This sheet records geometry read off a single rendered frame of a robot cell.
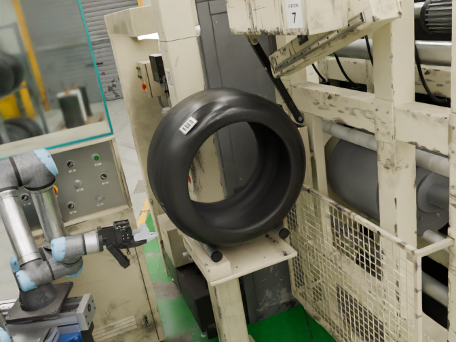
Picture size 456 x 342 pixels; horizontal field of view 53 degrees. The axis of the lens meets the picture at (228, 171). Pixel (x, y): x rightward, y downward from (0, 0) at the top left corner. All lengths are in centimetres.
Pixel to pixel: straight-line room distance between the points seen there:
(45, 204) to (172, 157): 60
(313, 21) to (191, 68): 66
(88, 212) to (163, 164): 86
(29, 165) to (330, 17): 116
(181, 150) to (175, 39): 52
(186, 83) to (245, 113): 40
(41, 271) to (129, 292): 85
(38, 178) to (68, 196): 48
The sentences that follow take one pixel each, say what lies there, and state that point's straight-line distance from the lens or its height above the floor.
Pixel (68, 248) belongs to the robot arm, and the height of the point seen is 108.
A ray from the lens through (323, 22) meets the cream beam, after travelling 139.
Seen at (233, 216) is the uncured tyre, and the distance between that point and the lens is 193.
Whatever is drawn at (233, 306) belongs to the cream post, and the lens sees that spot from 231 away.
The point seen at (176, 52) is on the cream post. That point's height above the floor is 161.
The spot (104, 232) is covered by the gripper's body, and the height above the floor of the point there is 108.
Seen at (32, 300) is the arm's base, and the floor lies 76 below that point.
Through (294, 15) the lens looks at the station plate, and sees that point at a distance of 142.
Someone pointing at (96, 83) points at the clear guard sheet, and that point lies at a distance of 216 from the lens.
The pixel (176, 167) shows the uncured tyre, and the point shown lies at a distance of 152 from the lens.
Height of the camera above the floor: 176
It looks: 20 degrees down
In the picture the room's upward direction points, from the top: 9 degrees counter-clockwise
